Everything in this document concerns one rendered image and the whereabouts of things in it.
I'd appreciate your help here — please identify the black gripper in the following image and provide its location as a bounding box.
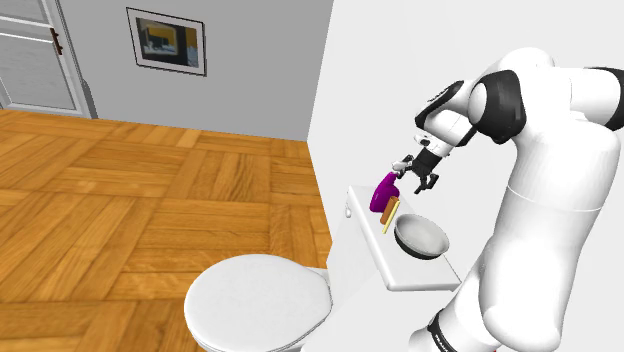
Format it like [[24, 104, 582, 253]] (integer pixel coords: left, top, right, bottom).
[[410, 147, 442, 196]]

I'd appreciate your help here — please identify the purple spray bottle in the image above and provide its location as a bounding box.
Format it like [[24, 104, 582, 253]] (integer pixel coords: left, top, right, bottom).
[[368, 155, 415, 214]]

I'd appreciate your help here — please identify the orange and yellow brush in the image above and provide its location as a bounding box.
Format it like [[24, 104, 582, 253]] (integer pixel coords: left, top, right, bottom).
[[379, 195, 402, 235]]

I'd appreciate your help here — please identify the grey bowl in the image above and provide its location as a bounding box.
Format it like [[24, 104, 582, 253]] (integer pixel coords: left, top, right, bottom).
[[393, 213, 451, 261]]

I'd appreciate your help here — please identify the white toilet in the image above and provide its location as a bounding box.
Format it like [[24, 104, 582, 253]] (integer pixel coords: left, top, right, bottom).
[[183, 184, 462, 352]]

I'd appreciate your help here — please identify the white panelled door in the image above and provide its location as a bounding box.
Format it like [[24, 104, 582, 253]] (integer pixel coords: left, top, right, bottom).
[[0, 0, 99, 121]]

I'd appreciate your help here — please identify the framed wall picture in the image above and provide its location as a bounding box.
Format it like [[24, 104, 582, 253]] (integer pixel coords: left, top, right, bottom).
[[125, 6, 208, 78]]

